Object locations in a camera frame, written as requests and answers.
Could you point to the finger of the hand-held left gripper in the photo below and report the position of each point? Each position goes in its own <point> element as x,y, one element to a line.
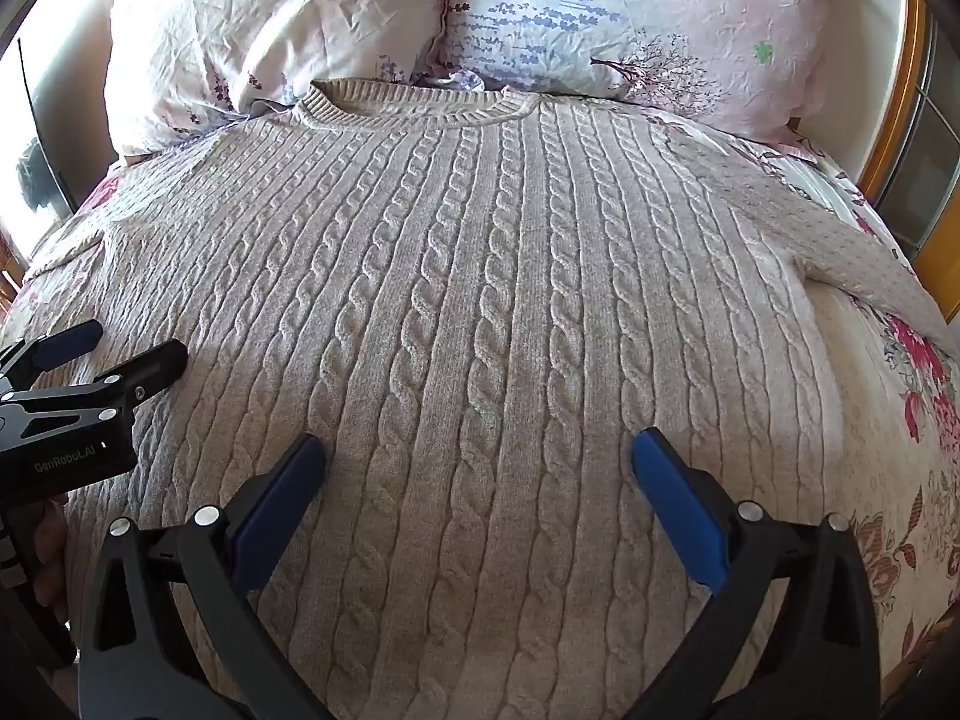
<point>67,343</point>
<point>154,366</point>

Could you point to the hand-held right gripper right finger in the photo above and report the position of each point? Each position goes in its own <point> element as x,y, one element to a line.
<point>675,496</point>

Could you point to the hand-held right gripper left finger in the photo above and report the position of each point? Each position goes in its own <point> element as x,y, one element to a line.
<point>279,496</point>

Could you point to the person's left hand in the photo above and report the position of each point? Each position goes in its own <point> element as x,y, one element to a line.
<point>51,555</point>

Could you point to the pink floral pillow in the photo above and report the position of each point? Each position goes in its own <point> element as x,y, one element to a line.
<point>262,30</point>

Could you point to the lavender print pillow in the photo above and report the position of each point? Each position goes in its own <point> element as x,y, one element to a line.
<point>637,22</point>

